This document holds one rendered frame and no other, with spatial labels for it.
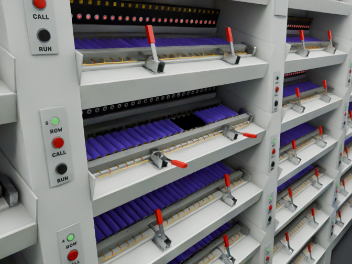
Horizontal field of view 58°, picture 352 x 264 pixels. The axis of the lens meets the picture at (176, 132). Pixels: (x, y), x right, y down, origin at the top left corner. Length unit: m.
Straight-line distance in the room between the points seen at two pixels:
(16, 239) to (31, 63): 0.26
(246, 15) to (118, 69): 0.51
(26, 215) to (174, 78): 0.37
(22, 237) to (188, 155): 0.39
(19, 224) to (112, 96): 0.25
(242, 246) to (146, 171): 0.56
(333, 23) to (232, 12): 0.70
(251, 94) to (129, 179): 0.52
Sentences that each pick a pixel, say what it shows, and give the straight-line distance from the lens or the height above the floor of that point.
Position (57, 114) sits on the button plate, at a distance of 0.51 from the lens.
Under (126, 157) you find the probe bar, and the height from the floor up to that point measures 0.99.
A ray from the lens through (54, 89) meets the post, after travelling 0.51.
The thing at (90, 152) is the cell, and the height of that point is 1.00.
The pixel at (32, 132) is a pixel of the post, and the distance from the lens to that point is 0.50.
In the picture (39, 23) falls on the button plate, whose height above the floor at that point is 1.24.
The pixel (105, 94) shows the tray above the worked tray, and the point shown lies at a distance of 0.56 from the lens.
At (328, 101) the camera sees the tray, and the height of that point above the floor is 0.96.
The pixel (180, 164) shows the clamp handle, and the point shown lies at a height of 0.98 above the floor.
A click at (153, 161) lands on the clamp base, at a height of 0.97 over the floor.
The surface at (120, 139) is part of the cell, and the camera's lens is 0.72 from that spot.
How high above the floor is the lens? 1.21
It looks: 15 degrees down
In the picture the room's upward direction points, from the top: 2 degrees counter-clockwise
